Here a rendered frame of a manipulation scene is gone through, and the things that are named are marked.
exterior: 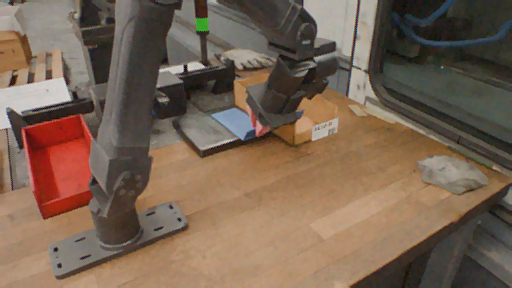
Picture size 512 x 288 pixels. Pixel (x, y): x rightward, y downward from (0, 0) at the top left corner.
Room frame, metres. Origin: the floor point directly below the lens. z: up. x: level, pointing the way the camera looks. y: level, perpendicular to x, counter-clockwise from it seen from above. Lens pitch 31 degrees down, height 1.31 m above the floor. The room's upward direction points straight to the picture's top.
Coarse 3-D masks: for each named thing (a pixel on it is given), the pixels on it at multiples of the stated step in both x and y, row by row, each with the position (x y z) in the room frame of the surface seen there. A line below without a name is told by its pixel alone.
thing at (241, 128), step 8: (224, 112) 0.80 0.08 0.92; (232, 112) 0.80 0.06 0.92; (240, 112) 0.80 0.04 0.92; (216, 120) 0.77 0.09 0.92; (224, 120) 0.76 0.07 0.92; (240, 120) 0.76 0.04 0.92; (248, 120) 0.76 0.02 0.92; (232, 128) 0.72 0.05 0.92; (240, 128) 0.72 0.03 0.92; (248, 128) 0.72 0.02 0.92; (240, 136) 0.69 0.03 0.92; (248, 136) 0.68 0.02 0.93; (256, 136) 0.69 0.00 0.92
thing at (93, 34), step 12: (96, 0) 0.88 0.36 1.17; (108, 0) 0.81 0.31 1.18; (108, 12) 0.79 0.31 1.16; (72, 24) 0.82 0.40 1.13; (84, 24) 0.78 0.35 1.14; (96, 24) 0.77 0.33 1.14; (108, 24) 0.77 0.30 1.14; (84, 36) 0.74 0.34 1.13; (96, 36) 0.75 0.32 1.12; (108, 36) 0.76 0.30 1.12
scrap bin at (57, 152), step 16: (32, 128) 0.67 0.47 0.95; (48, 128) 0.68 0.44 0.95; (64, 128) 0.70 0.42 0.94; (80, 128) 0.72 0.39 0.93; (32, 144) 0.66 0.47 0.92; (48, 144) 0.68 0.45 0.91; (64, 144) 0.69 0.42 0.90; (80, 144) 0.69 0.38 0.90; (32, 160) 0.59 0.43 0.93; (48, 160) 0.62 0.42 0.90; (64, 160) 0.62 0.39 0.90; (80, 160) 0.62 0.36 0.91; (32, 176) 0.49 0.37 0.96; (48, 176) 0.57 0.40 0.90; (64, 176) 0.57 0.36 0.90; (80, 176) 0.57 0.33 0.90; (32, 192) 0.45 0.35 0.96; (48, 192) 0.52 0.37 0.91; (64, 192) 0.52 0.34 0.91; (80, 192) 0.49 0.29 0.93; (48, 208) 0.46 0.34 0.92; (64, 208) 0.47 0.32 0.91
